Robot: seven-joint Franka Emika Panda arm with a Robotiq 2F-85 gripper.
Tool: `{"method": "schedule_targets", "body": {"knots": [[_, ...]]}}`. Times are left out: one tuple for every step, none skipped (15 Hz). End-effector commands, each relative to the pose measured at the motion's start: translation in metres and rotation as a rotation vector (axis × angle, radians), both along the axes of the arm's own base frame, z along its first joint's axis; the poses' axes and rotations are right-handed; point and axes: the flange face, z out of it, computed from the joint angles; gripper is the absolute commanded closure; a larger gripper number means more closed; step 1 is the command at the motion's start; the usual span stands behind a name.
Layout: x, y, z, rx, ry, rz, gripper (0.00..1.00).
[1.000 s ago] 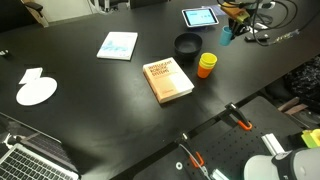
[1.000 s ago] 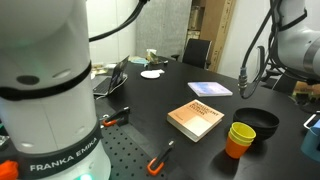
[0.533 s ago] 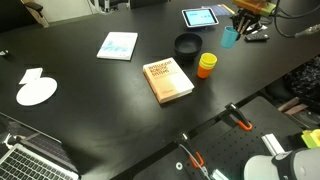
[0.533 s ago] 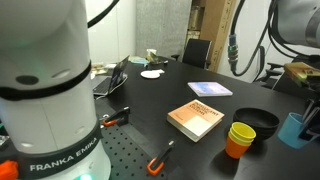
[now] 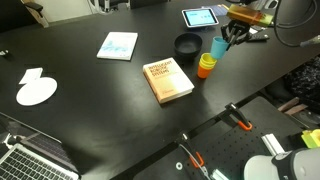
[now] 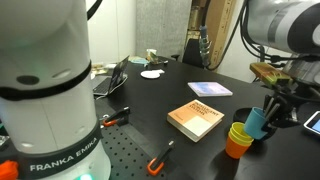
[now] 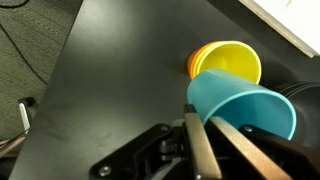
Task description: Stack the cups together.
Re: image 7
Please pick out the blue plastic cup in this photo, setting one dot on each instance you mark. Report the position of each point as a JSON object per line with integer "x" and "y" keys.
{"x": 240, "y": 103}

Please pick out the orange plastic cup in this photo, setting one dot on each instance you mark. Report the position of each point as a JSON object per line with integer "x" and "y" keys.
{"x": 191, "y": 65}

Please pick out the black bowl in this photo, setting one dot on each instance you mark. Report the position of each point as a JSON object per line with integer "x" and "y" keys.
{"x": 305, "y": 106}

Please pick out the lime yellow plastic cup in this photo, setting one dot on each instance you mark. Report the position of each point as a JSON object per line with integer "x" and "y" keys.
{"x": 230, "y": 61}

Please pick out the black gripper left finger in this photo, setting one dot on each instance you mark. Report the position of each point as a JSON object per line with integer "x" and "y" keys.
{"x": 203, "y": 150}

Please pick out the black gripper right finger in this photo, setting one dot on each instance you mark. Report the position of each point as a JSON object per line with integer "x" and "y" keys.
{"x": 260, "y": 156}

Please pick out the orange robotics textbook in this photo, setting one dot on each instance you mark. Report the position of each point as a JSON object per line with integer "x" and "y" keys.
{"x": 293, "y": 20}

